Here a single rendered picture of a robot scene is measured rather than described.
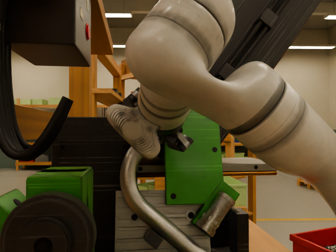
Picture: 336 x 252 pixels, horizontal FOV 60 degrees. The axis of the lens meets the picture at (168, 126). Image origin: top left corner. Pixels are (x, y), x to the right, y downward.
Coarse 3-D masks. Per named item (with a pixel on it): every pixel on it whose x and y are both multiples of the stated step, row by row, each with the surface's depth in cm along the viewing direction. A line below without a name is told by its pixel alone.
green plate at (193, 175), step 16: (192, 112) 60; (192, 128) 59; (208, 128) 60; (192, 144) 58; (208, 144) 59; (176, 160) 57; (192, 160) 57; (208, 160) 58; (176, 176) 56; (192, 176) 56; (208, 176) 57; (176, 192) 55; (192, 192) 56; (208, 192) 56
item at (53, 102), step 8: (16, 104) 887; (24, 104) 888; (32, 104) 888; (40, 104) 889; (48, 104) 889; (56, 104) 890; (104, 112) 888; (16, 160) 884; (32, 160) 887; (40, 160) 892; (48, 160) 894; (16, 168) 883; (24, 168) 926
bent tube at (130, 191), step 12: (132, 156) 53; (120, 168) 53; (132, 168) 52; (120, 180) 52; (132, 180) 52; (132, 192) 51; (132, 204) 51; (144, 204) 51; (144, 216) 50; (156, 216) 50; (156, 228) 50; (168, 228) 50; (168, 240) 50; (180, 240) 50; (192, 240) 51
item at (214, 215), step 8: (216, 200) 53; (224, 200) 52; (232, 200) 52; (208, 208) 53; (216, 208) 52; (224, 208) 52; (208, 216) 51; (216, 216) 51; (200, 224) 51; (208, 224) 51; (216, 224) 51; (208, 232) 50
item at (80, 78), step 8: (72, 72) 130; (80, 72) 130; (88, 72) 131; (72, 80) 130; (80, 80) 130; (88, 80) 131; (72, 88) 130; (80, 88) 130; (88, 88) 131; (72, 96) 130; (80, 96) 130; (88, 96) 131; (72, 104) 130; (80, 104) 130; (88, 104) 131; (72, 112) 130; (80, 112) 130; (88, 112) 131
